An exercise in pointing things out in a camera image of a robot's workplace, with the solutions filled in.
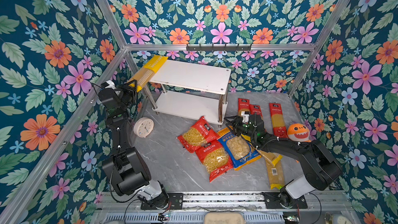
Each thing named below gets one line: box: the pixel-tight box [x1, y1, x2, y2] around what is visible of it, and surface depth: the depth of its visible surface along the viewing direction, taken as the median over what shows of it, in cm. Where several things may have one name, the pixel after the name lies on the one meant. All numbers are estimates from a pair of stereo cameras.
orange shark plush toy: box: [287, 123, 312, 143], surface depth 91 cm
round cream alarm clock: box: [133, 117, 155, 138], surface depth 94 cm
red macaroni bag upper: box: [177, 116, 220, 153], surface depth 93 cm
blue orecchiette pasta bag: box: [217, 127, 262, 171], surface depth 88 cm
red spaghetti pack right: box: [268, 102, 289, 139], surface depth 105 cm
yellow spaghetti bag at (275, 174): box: [266, 156, 284, 190], surface depth 81 cm
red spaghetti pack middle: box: [249, 103, 264, 120], surface depth 109 cm
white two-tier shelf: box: [145, 59, 232, 128], surface depth 88 cm
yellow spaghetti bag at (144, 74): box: [128, 54, 169, 93], surface depth 81 cm
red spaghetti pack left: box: [237, 98, 251, 117], surface depth 113 cm
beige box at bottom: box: [204, 212, 247, 224], surface depth 67 cm
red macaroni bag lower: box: [195, 140, 234, 183], surface depth 85 cm
